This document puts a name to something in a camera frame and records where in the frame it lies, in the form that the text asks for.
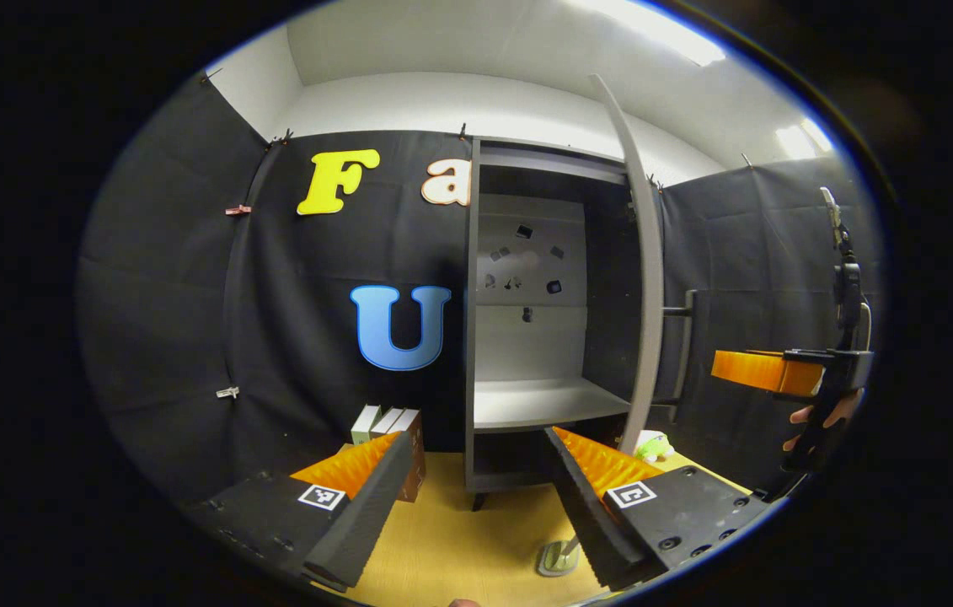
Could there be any ceiling light panel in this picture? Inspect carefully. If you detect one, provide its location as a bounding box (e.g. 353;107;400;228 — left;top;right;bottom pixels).
775;118;836;161

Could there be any black backdrop cloth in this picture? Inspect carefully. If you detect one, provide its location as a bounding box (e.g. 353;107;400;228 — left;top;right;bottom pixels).
76;72;878;507

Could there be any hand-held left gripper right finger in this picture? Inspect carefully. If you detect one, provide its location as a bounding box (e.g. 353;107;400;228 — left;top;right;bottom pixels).
543;426;774;593

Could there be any black door handle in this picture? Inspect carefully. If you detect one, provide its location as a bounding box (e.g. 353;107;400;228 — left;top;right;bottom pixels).
653;289;699;412

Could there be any green white plush toy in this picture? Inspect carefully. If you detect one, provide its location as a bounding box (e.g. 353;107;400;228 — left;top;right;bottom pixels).
634;430;677;463

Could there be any beige cabinet door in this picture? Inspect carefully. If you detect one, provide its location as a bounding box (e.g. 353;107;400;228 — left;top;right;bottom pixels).
590;74;667;457

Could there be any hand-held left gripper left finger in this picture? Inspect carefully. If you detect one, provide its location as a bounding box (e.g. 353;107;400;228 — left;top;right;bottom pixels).
188;430;415;593

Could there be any grey cabinet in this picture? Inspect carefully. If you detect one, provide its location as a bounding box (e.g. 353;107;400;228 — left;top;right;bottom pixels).
463;137;655;512

